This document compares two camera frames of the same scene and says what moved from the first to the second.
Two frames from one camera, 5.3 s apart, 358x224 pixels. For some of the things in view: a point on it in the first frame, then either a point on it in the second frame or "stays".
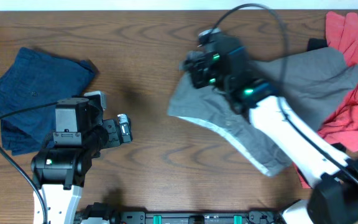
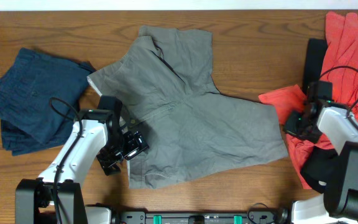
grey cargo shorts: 308,80 → 168,96
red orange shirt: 354,122 stays
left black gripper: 123,129 → 134,148
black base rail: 101,213 stays
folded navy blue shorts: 30,77 stays
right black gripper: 196,70 → 289,128
